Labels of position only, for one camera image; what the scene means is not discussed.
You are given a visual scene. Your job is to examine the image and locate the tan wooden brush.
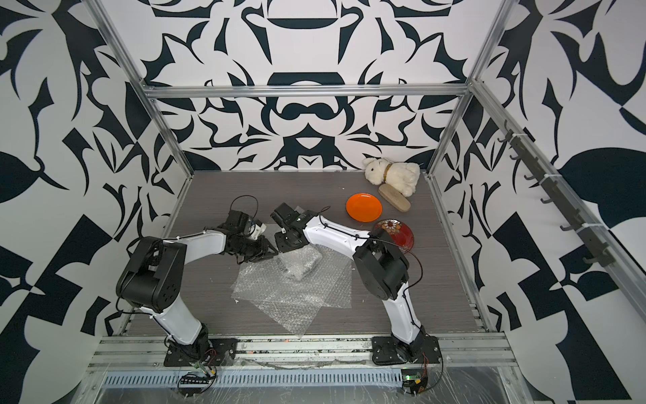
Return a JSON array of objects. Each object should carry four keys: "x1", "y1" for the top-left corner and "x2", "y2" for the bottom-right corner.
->
[{"x1": 378, "y1": 183, "x2": 411, "y2": 213}]

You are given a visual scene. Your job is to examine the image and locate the aluminium frame rail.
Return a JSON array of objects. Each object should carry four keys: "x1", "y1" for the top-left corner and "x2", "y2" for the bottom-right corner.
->
[{"x1": 143, "y1": 83, "x2": 468, "y2": 99}]

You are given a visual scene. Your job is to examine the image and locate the right electronics board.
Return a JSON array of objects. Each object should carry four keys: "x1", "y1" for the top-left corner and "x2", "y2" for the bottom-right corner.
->
[{"x1": 401, "y1": 369, "x2": 428, "y2": 397}]

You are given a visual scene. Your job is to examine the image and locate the red floral dinner plate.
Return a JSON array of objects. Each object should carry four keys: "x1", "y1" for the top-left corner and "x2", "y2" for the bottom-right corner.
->
[{"x1": 373, "y1": 219, "x2": 415, "y2": 253}]

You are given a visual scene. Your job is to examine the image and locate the orange bubble plate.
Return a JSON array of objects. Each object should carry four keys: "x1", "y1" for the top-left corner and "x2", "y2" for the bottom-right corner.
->
[{"x1": 346, "y1": 193, "x2": 383, "y2": 223}]

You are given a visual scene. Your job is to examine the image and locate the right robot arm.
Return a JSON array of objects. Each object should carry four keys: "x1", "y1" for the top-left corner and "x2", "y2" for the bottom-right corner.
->
[{"x1": 271, "y1": 204, "x2": 426, "y2": 353}]

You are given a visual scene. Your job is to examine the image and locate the clear bubble wrap sheet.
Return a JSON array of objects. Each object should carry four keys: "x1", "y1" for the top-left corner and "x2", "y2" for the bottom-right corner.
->
[
  {"x1": 232, "y1": 244, "x2": 352, "y2": 308},
  {"x1": 257, "y1": 298, "x2": 324, "y2": 336}
]

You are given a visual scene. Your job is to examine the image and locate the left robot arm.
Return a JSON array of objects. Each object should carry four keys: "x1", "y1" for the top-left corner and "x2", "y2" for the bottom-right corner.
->
[{"x1": 115, "y1": 210, "x2": 279, "y2": 362}]

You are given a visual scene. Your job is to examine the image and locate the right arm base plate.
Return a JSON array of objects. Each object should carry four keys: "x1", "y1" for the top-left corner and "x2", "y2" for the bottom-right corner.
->
[{"x1": 371, "y1": 333, "x2": 442, "y2": 366}]

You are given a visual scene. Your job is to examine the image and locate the electronics board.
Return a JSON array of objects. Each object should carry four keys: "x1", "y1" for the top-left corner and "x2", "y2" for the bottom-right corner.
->
[
  {"x1": 401, "y1": 369, "x2": 428, "y2": 397},
  {"x1": 176, "y1": 369, "x2": 217, "y2": 397}
]

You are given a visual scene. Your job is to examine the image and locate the left electronics board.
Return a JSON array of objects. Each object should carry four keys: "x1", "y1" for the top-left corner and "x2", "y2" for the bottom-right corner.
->
[{"x1": 176, "y1": 369, "x2": 217, "y2": 397}]

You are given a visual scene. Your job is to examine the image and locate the black wall hook rail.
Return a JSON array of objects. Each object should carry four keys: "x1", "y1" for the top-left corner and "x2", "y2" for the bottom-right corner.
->
[{"x1": 499, "y1": 121, "x2": 617, "y2": 268}]

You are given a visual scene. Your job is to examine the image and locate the white plush bunny toy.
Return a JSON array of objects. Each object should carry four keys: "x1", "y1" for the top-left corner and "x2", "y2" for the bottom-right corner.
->
[{"x1": 363, "y1": 158, "x2": 421, "y2": 198}]

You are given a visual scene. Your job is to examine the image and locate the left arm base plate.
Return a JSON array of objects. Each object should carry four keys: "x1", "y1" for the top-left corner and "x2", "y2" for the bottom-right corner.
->
[{"x1": 163, "y1": 338, "x2": 240, "y2": 368}]

